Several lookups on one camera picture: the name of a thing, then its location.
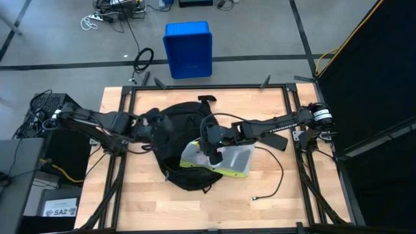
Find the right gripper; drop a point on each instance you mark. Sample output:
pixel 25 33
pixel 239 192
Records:
pixel 216 136

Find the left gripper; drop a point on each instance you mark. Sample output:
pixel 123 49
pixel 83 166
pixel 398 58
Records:
pixel 159 126

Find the black backpack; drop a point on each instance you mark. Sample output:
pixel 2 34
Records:
pixel 188 120

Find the yellow-edged mesh pouch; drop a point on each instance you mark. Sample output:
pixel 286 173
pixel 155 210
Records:
pixel 237 159

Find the black smartphone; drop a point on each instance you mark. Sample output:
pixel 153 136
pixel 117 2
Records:
pixel 276 141

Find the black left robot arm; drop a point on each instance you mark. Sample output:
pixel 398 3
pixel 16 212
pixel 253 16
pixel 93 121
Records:
pixel 97 122

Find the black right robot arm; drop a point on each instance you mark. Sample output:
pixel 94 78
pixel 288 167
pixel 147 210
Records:
pixel 276 125

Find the blue plastic bin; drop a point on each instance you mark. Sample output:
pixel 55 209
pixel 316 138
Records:
pixel 188 48

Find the black computer tower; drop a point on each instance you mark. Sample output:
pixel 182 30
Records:
pixel 71 159

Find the black box on floor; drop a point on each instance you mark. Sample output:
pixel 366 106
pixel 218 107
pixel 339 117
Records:
pixel 195 3

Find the white SA2 label sign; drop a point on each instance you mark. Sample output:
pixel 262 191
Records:
pixel 60 211

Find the grey desk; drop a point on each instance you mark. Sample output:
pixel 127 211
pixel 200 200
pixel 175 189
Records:
pixel 19 182

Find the black curtain partition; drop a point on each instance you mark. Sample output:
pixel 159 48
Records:
pixel 373 65

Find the grey metal leg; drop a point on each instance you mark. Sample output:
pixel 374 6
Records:
pixel 11 24

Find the black metal table frame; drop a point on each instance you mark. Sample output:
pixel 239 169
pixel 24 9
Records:
pixel 208 86

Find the grey metal bracket plate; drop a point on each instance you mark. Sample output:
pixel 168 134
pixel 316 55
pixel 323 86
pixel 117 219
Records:
pixel 295 135
pixel 93 142

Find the grey metal rail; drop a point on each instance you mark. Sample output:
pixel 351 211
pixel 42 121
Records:
pixel 398 131

